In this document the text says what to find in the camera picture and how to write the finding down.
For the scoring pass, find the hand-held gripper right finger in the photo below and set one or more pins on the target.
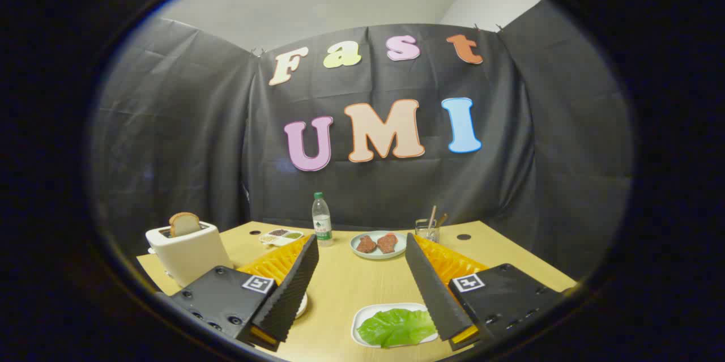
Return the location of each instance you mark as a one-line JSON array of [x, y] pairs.
[[430, 288]]

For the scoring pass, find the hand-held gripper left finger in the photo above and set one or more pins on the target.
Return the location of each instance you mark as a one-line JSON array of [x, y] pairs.
[[294, 288]]

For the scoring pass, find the white round plate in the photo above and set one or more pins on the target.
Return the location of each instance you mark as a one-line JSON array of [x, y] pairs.
[[301, 305]]

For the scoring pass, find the green lettuce leaf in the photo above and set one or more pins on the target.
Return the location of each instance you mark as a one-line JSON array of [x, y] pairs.
[[396, 327]]

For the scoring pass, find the white condiment tray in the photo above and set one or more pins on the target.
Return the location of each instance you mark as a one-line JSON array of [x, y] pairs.
[[281, 235]]

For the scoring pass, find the clear glass cup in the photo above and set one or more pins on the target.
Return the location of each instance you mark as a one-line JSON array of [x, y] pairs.
[[427, 230]]

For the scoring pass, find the brown meat patty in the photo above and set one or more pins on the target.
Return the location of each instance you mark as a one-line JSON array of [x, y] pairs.
[[387, 242], [366, 244]]

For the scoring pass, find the pale blue round plate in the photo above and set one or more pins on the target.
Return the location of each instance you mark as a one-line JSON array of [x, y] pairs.
[[376, 246]]

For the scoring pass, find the wooden utensil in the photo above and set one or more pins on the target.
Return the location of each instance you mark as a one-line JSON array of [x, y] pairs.
[[432, 219]]

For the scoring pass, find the clear plastic water bottle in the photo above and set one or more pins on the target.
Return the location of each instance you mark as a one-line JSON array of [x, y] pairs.
[[322, 223]]

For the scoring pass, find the white rectangular plate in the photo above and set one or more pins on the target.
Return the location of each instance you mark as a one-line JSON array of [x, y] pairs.
[[362, 316]]

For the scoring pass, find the white toaster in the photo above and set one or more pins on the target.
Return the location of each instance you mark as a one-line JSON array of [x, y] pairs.
[[190, 254]]

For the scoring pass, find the bread slice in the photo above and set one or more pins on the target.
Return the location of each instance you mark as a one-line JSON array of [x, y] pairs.
[[184, 224]]

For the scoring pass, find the black backdrop cloth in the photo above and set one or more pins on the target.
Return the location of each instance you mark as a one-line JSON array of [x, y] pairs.
[[187, 141]]

